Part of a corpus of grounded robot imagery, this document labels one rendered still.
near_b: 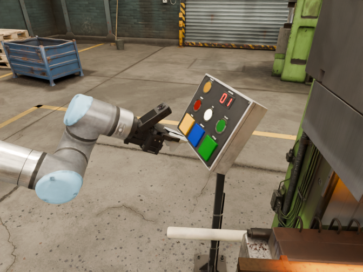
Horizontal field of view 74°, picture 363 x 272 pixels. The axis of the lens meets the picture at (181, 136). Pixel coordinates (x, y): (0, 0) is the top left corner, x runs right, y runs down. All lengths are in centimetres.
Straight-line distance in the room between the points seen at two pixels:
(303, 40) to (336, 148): 483
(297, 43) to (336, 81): 479
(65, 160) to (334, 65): 58
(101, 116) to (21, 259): 152
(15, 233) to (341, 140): 212
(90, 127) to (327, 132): 54
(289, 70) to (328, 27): 478
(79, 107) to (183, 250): 135
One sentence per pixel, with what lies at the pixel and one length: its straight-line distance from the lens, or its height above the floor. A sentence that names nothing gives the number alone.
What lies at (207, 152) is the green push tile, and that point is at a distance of 88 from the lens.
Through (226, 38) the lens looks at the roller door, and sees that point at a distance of 831.
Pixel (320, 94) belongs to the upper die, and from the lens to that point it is 47.
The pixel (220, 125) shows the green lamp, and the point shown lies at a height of 109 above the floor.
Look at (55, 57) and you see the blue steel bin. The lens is 527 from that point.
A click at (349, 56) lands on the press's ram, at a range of 41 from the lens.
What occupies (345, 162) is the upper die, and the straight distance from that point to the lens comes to 40.
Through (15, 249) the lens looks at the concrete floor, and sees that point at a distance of 214.
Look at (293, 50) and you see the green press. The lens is 522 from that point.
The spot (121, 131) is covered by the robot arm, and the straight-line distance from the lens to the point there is 69.
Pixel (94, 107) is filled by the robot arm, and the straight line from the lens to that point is 68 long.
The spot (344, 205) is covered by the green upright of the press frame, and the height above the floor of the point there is 101.
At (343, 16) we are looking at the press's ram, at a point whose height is 147.
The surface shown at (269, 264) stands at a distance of 60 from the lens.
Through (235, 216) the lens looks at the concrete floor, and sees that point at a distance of 203.
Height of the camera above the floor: 149
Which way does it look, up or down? 30 degrees down
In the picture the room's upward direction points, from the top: straight up
